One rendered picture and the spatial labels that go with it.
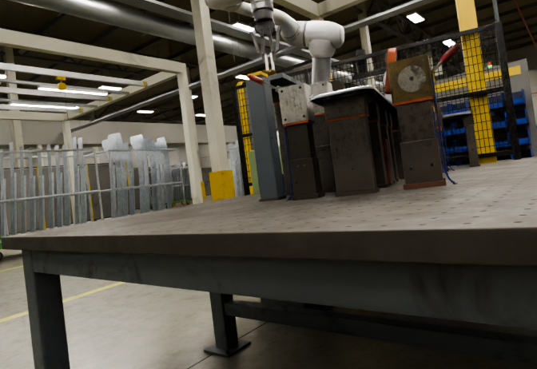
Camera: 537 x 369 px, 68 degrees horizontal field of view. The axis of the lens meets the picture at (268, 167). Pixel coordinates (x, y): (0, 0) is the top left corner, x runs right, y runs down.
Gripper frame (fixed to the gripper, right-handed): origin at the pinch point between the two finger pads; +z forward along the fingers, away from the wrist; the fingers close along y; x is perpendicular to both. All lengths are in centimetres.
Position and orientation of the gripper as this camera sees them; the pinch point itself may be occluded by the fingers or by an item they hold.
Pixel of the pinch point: (269, 62)
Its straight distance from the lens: 162.6
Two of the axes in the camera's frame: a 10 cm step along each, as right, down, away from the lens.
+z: 1.3, 9.9, -0.3
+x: 1.8, 0.0, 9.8
